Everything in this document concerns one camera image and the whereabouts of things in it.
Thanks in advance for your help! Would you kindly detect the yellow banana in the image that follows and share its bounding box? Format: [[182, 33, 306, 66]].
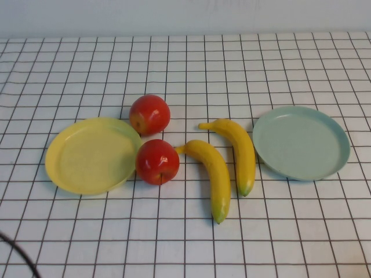
[[174, 140, 232, 225], [198, 118, 257, 197]]

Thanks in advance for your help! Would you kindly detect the black left camera cable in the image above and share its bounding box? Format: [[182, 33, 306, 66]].
[[0, 232, 41, 278]]

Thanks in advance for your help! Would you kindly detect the white grid-pattern tablecloth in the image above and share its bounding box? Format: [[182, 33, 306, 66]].
[[0, 31, 371, 278]]

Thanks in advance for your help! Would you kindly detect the yellow round plate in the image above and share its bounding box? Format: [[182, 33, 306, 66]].
[[45, 116, 143, 195]]

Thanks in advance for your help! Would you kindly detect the red apple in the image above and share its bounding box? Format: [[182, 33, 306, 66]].
[[135, 138, 180, 186], [129, 94, 171, 136]]

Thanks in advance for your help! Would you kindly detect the pale blue-green round plate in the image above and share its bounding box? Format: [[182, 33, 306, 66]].
[[252, 105, 351, 182]]

